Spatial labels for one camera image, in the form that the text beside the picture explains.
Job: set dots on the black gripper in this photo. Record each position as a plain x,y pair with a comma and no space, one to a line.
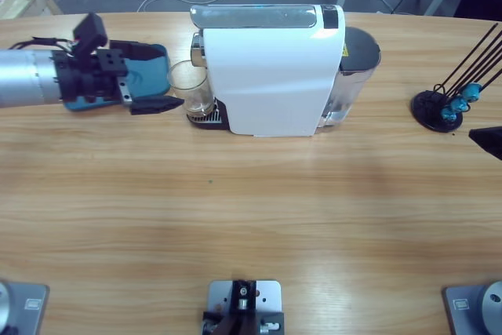
90,76

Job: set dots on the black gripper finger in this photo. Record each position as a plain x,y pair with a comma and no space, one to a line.
490,140

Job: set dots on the clear glass cup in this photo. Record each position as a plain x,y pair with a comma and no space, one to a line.
192,88

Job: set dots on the silver coffee machine lever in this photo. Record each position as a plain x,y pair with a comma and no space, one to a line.
251,16

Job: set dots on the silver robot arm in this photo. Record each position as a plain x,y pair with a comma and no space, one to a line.
23,78

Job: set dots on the teal coffee capsule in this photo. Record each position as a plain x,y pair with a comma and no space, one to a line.
459,104
448,116
471,92

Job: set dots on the white capsule coffee machine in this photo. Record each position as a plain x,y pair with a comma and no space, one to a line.
270,76

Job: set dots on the dark teal plastic tray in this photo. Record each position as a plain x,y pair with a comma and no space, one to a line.
149,76

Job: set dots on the black capsule holder with rods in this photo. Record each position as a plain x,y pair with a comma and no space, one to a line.
425,105

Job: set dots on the drip tray with metal grate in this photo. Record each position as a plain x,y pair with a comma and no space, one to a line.
219,119

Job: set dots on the clear water tank, black lid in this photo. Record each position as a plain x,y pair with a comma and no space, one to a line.
359,56

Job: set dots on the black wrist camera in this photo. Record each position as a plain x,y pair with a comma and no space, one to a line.
91,33

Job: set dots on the arm grey base plate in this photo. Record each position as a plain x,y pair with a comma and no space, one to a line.
23,307
470,307

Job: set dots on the grey mount with dark post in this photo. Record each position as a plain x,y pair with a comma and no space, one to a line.
243,303

